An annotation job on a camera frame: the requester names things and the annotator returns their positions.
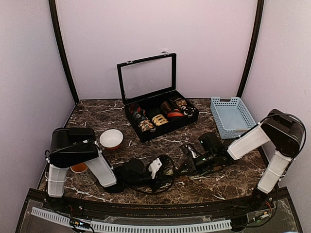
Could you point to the red dark rolled tie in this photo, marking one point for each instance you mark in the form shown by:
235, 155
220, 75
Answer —
135, 109

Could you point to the blue plastic basket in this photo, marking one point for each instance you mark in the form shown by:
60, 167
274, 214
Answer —
232, 117

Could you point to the cream striped rolled tie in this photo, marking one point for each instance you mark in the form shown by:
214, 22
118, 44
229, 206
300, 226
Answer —
159, 120

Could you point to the blue dotted rolled tie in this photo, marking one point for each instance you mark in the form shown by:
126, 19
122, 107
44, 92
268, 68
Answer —
138, 117

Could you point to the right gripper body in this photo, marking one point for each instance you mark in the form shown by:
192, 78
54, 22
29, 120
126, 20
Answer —
191, 161

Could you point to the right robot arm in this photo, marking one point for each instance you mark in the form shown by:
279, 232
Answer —
287, 133

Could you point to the orange black rolled tie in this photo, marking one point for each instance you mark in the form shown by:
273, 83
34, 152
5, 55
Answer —
175, 113

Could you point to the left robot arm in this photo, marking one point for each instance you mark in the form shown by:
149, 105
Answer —
74, 146

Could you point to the black white rolled tie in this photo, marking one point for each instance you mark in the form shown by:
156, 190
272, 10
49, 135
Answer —
187, 110

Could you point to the patterned mug with orange liquid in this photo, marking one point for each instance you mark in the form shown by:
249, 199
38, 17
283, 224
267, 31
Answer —
84, 174

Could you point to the white and orange bowl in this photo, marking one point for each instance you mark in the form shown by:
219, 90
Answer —
111, 139

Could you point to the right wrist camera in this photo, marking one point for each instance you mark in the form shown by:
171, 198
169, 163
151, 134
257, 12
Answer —
189, 150

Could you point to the tan patterned rolled tie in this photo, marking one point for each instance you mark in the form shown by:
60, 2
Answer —
180, 103

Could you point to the camouflage patterned necktie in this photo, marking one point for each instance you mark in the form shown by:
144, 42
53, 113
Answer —
178, 175

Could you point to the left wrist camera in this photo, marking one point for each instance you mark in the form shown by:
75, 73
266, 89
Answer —
154, 167

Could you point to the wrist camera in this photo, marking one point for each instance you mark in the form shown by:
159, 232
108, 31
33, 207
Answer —
154, 167
189, 150

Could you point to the black front rail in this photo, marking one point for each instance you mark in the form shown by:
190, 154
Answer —
133, 204

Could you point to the floral dark rolled tie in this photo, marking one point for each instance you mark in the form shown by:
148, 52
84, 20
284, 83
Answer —
145, 125

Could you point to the brown rolled tie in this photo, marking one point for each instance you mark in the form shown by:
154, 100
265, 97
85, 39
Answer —
166, 107

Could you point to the black tie storage box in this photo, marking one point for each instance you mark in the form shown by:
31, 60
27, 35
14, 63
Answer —
149, 82

